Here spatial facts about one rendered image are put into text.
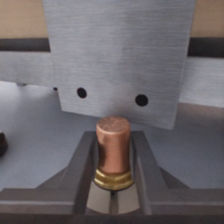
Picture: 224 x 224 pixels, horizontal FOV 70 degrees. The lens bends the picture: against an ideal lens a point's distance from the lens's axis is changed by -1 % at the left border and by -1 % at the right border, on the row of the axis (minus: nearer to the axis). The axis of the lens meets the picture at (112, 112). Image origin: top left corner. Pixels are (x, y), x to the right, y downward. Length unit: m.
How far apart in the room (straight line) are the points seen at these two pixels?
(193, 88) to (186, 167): 0.14
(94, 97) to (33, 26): 0.19
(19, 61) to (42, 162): 0.17
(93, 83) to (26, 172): 0.20
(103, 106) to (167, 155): 0.18
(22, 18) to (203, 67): 0.28
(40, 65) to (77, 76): 0.11
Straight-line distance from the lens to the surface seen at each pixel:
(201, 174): 0.29
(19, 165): 0.32
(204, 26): 0.23
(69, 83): 0.17
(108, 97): 0.15
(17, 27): 0.35
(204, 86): 0.19
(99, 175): 0.16
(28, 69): 0.28
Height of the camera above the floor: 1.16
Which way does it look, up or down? 27 degrees up
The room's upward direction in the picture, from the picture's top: 179 degrees clockwise
